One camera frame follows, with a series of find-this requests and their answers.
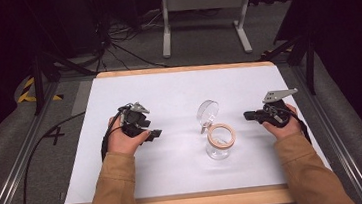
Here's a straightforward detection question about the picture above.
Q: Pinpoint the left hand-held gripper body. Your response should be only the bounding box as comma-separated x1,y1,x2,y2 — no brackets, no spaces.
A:
117,100,156,146

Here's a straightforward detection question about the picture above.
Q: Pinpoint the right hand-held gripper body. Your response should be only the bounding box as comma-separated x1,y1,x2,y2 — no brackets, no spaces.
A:
257,87,303,130

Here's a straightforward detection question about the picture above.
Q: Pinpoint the glass jar with hinged lid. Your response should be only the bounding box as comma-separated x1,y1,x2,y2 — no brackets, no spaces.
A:
195,97,239,163

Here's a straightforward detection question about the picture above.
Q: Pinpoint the person's right hand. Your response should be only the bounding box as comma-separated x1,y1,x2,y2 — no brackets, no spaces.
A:
260,102,303,142

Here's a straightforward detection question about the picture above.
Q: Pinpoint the person's left hand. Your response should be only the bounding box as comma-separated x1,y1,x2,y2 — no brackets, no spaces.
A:
104,113,155,157

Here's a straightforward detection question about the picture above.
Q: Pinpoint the white table mat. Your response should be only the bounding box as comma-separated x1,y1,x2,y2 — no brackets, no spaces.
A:
52,55,333,204

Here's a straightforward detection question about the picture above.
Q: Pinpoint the black tripod stand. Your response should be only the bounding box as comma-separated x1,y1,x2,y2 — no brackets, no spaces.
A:
27,44,101,117
256,28,321,101

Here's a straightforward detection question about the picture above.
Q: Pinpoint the yellow black floor tape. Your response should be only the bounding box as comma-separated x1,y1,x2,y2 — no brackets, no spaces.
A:
14,74,65,106

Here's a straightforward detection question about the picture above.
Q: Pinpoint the right hand-held gripper black cable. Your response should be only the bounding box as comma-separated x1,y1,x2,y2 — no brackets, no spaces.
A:
284,104,313,147

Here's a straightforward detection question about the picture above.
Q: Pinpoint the hand-held gripper black cable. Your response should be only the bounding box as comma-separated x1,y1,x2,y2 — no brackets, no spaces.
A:
284,104,313,147
97,114,129,163

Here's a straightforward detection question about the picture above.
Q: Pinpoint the left hand-held gripper black cable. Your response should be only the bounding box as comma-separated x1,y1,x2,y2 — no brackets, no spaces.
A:
97,114,129,163

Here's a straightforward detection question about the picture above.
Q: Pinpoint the aluminium floor rail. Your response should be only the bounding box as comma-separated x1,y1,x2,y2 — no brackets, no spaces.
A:
290,58,362,204
0,78,73,204

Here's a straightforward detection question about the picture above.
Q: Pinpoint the bundle of black cables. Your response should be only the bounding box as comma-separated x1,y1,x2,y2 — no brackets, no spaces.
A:
91,9,171,75

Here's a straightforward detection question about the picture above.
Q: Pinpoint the long black floor cable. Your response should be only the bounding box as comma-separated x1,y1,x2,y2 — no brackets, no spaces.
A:
13,111,95,204

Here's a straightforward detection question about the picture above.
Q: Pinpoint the white metal table frame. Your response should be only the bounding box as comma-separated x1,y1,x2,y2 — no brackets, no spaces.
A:
157,0,260,62

